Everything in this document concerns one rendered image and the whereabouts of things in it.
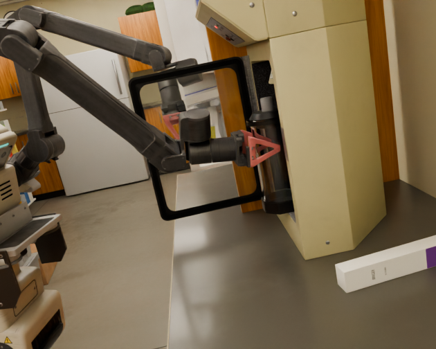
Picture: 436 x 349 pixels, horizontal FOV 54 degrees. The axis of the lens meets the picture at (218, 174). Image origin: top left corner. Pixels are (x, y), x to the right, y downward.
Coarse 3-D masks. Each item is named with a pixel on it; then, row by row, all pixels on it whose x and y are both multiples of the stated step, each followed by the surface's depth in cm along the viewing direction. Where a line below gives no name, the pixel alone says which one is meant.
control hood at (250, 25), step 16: (208, 0) 79; (224, 0) 79; (240, 0) 80; (256, 0) 80; (208, 16) 91; (224, 16) 80; (240, 16) 80; (256, 16) 80; (240, 32) 84; (256, 32) 81
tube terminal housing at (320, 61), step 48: (288, 0) 80; (336, 0) 85; (288, 48) 82; (336, 48) 85; (288, 96) 85; (336, 96) 86; (288, 144) 87; (336, 144) 88; (336, 192) 90; (336, 240) 93
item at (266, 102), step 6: (270, 96) 99; (264, 102) 98; (270, 102) 98; (264, 108) 99; (270, 108) 98; (276, 108) 101; (252, 114) 99; (258, 114) 97; (264, 114) 96; (270, 114) 96; (276, 114) 96
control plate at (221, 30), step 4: (212, 20) 92; (208, 24) 103; (212, 24) 98; (220, 24) 90; (212, 28) 105; (216, 28) 101; (220, 28) 96; (224, 28) 92; (216, 32) 107; (220, 32) 102; (224, 32) 97; (228, 32) 93; (232, 32) 90; (224, 36) 105; (236, 36) 92; (236, 40) 98; (240, 40) 94; (236, 44) 106
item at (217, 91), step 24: (216, 72) 112; (144, 96) 111; (168, 96) 112; (192, 96) 113; (216, 96) 114; (168, 120) 114; (216, 120) 115; (240, 120) 116; (192, 168) 117; (216, 168) 118; (240, 168) 119; (168, 192) 118; (192, 192) 119; (216, 192) 120; (240, 192) 121
